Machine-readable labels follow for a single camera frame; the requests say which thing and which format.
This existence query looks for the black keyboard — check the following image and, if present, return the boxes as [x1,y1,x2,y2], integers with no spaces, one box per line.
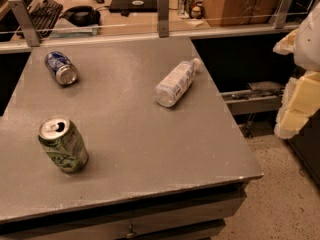
[29,0,63,38]

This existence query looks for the small round jar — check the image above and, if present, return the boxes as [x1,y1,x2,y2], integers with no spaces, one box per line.
[190,6,202,19]

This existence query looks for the metal bracket middle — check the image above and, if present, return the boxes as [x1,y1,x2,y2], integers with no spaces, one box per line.
[157,0,169,38]

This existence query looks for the clear plastic water bottle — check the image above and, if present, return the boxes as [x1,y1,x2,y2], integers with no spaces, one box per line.
[155,58,202,108]

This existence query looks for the blue soda can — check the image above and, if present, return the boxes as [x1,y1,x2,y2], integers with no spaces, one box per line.
[44,51,78,85]

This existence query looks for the green soda can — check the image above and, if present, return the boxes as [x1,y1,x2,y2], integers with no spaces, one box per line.
[38,116,89,173]

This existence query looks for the glass partition panel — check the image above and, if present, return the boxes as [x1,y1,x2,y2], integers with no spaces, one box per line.
[0,10,320,42]

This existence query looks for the metal bracket right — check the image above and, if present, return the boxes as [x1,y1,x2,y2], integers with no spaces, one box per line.
[272,0,293,29]

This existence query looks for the black laptop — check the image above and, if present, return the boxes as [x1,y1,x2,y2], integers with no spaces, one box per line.
[109,0,157,13]

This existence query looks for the wooden box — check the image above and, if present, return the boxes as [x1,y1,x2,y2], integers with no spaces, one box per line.
[202,0,279,27]

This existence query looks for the silver can on desk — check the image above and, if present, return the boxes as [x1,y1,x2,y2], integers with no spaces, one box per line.
[178,0,194,18]

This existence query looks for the metal bracket left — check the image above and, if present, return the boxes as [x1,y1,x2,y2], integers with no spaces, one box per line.
[8,0,40,47]

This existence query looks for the grey drawer cabinet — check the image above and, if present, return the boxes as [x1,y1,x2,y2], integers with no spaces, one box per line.
[0,183,246,240]

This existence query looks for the metal bracket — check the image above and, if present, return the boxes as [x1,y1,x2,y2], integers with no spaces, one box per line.
[157,0,169,38]
[272,0,293,29]
[8,0,40,47]

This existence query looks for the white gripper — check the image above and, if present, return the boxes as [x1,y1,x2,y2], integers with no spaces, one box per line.
[273,3,320,139]

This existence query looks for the black headphones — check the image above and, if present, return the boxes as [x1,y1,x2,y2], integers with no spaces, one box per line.
[62,6,101,27]

